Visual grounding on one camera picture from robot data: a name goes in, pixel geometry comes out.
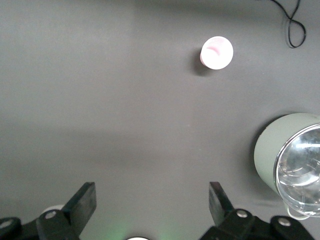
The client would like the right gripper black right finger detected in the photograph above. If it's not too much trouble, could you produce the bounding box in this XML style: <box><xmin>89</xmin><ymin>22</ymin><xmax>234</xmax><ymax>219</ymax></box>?
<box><xmin>199</xmin><ymin>181</ymin><xmax>316</xmax><ymax>240</ymax></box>

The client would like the pink plastic cup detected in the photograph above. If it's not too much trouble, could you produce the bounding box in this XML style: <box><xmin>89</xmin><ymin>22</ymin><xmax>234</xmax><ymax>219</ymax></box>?
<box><xmin>199</xmin><ymin>35</ymin><xmax>235</xmax><ymax>71</ymax></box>

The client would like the thin black loose cable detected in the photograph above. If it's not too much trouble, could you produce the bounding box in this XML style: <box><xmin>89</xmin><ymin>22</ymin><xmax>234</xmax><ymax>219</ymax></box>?
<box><xmin>254</xmin><ymin>0</ymin><xmax>307</xmax><ymax>49</ymax></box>

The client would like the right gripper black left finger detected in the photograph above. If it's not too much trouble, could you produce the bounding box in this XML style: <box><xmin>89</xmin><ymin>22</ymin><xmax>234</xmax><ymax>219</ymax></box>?
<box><xmin>0</xmin><ymin>181</ymin><xmax>97</xmax><ymax>240</ymax></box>

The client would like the sage green metal pot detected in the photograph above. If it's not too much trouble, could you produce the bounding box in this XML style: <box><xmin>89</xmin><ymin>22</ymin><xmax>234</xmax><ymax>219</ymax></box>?
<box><xmin>254</xmin><ymin>112</ymin><xmax>320</xmax><ymax>221</ymax></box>

